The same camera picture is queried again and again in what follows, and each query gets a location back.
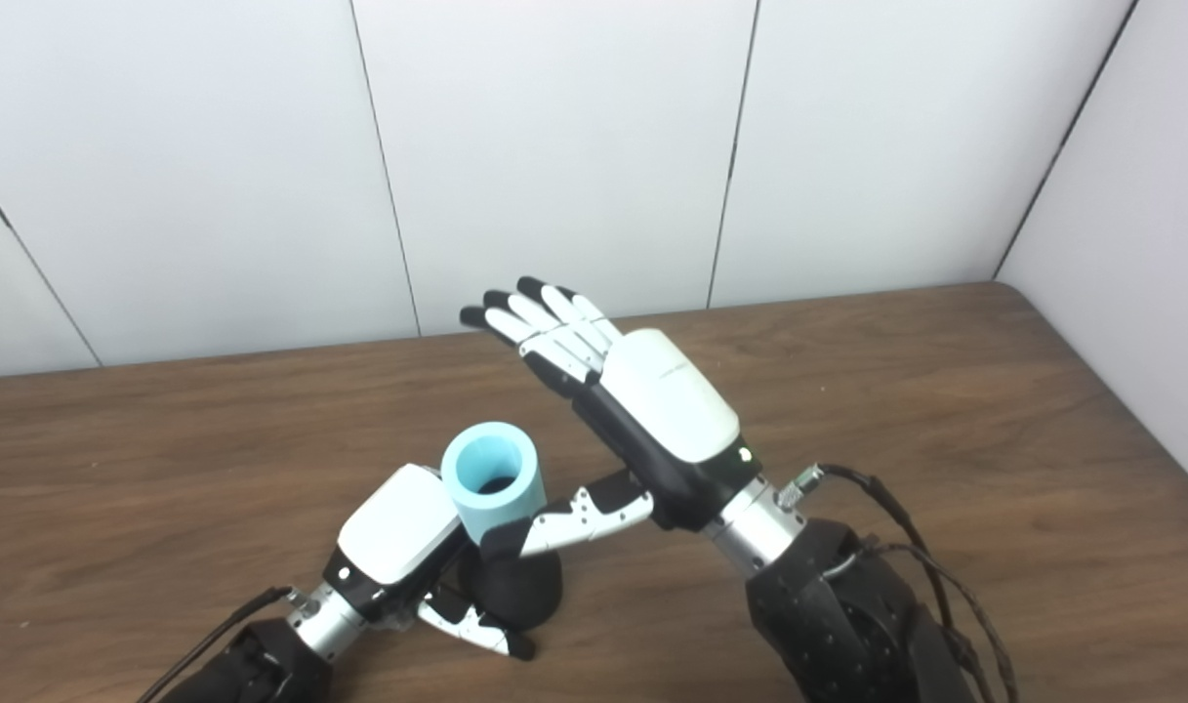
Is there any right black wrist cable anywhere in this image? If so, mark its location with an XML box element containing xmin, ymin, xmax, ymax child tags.
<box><xmin>776</xmin><ymin>464</ymin><xmax>1020</xmax><ymax>703</ymax></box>

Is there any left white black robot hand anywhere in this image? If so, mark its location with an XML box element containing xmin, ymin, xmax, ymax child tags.
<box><xmin>322</xmin><ymin>464</ymin><xmax>536</xmax><ymax>662</ymax></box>

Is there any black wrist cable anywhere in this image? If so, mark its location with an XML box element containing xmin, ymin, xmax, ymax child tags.
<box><xmin>776</xmin><ymin>464</ymin><xmax>1020</xmax><ymax>703</ymax></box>
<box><xmin>135</xmin><ymin>587</ymin><xmax>307</xmax><ymax>703</ymax></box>

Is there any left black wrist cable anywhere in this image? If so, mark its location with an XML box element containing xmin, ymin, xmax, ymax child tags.
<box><xmin>135</xmin><ymin>587</ymin><xmax>307</xmax><ymax>703</ymax></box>

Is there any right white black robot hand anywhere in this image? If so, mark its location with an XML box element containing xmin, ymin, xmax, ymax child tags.
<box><xmin>459</xmin><ymin>276</ymin><xmax>762</xmax><ymax>559</ymax></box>

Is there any black flared nozzle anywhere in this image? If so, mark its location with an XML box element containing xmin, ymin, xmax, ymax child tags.
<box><xmin>471</xmin><ymin>550</ymin><xmax>563</xmax><ymax>632</ymax></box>

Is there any light-blue hose piece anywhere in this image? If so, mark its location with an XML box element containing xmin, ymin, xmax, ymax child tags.
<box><xmin>440</xmin><ymin>421</ymin><xmax>549</xmax><ymax>543</ymax></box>

